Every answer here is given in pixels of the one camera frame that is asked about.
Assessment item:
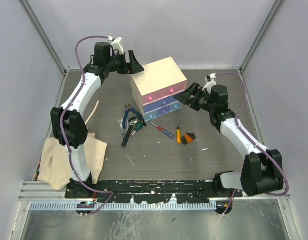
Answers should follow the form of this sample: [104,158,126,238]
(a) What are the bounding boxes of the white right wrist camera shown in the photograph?
[202,73,217,94]

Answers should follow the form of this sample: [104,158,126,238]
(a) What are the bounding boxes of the light blue drawer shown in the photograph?
[143,111,157,122]
[170,102,182,112]

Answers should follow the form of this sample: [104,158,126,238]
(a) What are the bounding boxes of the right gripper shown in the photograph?
[173,82,215,113]

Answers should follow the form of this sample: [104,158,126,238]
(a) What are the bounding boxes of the slotted cable duct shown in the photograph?
[29,200,216,211]

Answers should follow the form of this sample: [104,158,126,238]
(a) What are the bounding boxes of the cream drawer cabinet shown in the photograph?
[130,57,187,116]

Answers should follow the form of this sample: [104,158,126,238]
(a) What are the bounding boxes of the black adjustable wrench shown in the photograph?
[121,117,137,148]

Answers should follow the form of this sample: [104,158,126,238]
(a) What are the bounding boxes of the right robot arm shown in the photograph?
[175,83,286,197]

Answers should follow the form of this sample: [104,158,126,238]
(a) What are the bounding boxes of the right light blue drawer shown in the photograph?
[170,102,182,112]

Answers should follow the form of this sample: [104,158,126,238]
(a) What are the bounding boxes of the beige cloth bag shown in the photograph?
[37,99,108,192]

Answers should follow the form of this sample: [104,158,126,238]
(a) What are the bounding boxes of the left light blue drawer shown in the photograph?
[143,111,157,122]

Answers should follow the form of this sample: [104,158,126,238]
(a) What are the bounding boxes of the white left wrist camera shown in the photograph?
[107,36,124,56]

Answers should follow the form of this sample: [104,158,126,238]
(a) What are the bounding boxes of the green handled screwdriver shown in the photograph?
[132,121,144,135]

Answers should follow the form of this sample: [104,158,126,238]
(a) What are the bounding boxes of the orange handled screwdriver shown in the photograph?
[176,122,181,143]

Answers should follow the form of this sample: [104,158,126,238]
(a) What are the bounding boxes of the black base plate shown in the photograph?
[65,179,242,204]

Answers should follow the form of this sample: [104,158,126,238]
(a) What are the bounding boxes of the silver open end wrench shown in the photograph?
[117,118,124,137]

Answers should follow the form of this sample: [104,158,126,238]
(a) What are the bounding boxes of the red blue handled screwdriver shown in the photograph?
[149,121,174,139]

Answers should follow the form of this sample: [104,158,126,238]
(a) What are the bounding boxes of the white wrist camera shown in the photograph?
[107,36,124,56]
[202,73,217,94]

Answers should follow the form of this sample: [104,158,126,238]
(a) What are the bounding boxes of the small pink drawer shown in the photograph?
[141,92,159,105]

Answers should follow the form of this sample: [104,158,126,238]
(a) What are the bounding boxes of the small purple drawer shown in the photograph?
[156,105,170,117]

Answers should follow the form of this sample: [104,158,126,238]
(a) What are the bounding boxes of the wide purple drawer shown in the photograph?
[143,95,178,114]

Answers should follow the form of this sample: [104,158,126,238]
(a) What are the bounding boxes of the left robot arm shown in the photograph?
[50,37,144,198]

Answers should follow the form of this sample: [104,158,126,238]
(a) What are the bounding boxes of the large pink drawer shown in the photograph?
[157,81,187,99]

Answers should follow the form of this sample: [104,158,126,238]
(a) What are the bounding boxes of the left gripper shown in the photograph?
[106,50,144,75]

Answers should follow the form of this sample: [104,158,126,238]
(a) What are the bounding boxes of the blue handled pliers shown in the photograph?
[122,105,146,133]

